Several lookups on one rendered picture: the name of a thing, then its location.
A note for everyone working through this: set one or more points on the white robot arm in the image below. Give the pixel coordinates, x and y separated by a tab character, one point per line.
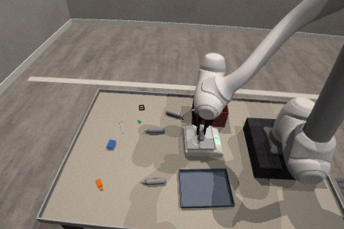
309	147

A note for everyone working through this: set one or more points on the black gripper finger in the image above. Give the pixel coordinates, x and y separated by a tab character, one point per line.
207	123
198	122

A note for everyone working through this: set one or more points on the red open box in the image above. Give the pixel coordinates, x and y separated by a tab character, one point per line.
219	121

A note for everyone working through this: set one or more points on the grey gas cylinder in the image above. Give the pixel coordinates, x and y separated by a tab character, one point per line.
201	134
175	114
155	130
154	181

